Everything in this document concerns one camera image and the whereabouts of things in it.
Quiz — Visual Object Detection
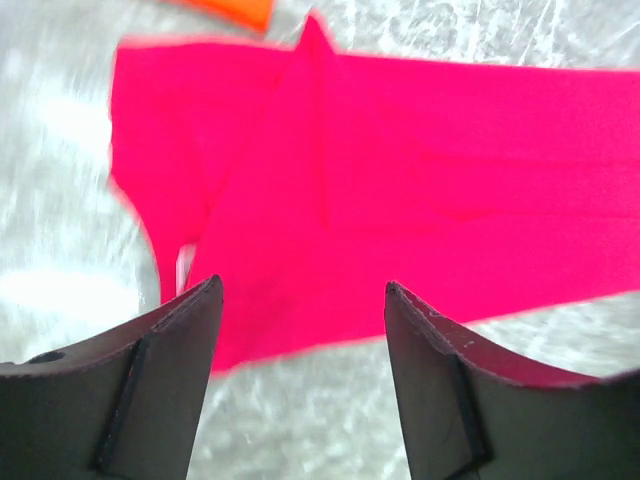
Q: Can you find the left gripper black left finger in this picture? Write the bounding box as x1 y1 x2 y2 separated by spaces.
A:
1 277 223 479

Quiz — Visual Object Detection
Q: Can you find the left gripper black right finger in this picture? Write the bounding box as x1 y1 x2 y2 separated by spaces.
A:
385 283 639 479

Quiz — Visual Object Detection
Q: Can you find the crimson red t-shirt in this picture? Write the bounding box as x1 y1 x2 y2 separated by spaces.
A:
111 17 639 372

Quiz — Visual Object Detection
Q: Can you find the folded orange t-shirt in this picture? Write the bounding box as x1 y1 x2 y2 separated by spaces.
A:
173 0 275 33

